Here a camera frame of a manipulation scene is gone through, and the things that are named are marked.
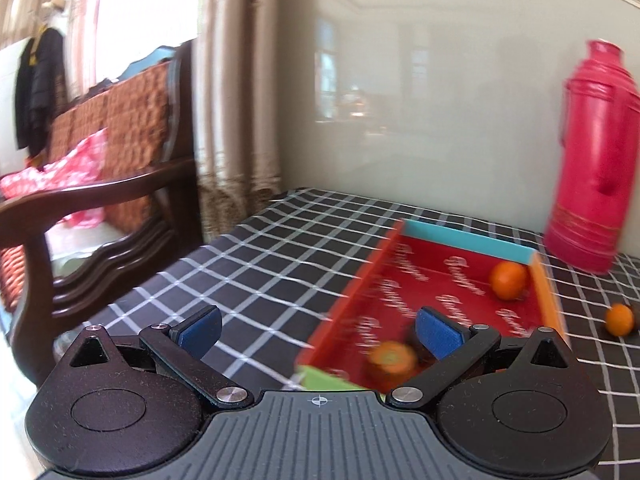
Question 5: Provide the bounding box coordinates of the orange mandarin inside box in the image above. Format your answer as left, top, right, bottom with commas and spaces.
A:
366, 340, 418, 382

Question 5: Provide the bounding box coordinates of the beige hat on rack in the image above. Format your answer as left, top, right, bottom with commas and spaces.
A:
41, 0, 67, 13

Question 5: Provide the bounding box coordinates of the beige curtain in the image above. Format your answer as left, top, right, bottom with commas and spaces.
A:
192, 0, 281, 242

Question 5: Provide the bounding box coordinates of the pink plastic bag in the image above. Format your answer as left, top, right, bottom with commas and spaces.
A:
1, 128, 107, 200

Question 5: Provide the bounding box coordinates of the orange mandarin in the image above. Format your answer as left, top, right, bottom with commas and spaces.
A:
605, 304, 636, 338
366, 340, 418, 382
490, 261, 528, 301

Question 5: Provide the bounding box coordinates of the black coat on rack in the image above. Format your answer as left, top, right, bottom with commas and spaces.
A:
14, 25, 67, 159

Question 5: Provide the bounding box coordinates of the red cardboard box tray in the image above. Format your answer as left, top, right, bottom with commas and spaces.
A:
296, 220, 564, 392

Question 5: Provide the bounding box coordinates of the dark wooden armchair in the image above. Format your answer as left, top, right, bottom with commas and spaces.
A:
1, 42, 203, 385

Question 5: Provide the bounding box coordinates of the red thermos flask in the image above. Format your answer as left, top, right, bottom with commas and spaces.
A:
544, 40, 639, 274

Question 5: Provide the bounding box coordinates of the black white checkered tablecloth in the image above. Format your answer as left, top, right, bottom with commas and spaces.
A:
52, 186, 640, 480

